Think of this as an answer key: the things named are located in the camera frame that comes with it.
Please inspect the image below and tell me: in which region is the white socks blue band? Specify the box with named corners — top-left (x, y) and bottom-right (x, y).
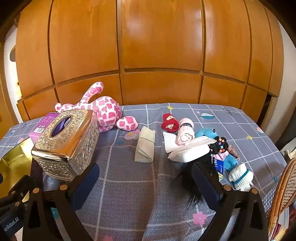
top-left (229, 163), bottom-right (254, 192)

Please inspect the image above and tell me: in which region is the red small sock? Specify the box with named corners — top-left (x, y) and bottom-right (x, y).
top-left (161, 113), bottom-right (179, 133)

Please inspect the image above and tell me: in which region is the purple cardboard box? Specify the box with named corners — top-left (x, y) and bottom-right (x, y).
top-left (29, 113), bottom-right (59, 143)

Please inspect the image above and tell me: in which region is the black braided hair wig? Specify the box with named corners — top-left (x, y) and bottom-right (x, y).
top-left (170, 137), bottom-right (228, 211)

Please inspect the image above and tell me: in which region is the brown satin scrunchie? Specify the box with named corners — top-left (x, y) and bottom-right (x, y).
top-left (227, 144), bottom-right (240, 161)

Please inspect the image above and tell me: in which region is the wooden wardrobe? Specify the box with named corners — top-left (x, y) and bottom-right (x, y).
top-left (16, 1), bottom-right (283, 121)

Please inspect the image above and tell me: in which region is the beige cloth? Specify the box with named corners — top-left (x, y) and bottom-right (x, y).
top-left (134, 126), bottom-right (156, 163)

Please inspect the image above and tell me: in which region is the blue plush bear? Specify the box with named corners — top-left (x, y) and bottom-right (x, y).
top-left (195, 128), bottom-right (239, 172)

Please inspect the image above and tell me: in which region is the gold storage box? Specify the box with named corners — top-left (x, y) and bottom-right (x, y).
top-left (0, 138), bottom-right (34, 198)

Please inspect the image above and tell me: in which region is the rattan chair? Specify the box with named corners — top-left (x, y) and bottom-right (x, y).
top-left (268, 158), bottom-right (295, 240)

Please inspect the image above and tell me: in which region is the pink towel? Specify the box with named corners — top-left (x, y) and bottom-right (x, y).
top-left (176, 118), bottom-right (195, 146)

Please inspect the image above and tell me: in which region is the pink white spotted plush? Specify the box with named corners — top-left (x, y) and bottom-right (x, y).
top-left (55, 82), bottom-right (138, 133)

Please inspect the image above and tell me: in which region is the silver embossed tissue box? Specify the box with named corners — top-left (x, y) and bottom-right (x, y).
top-left (31, 109), bottom-right (99, 181)

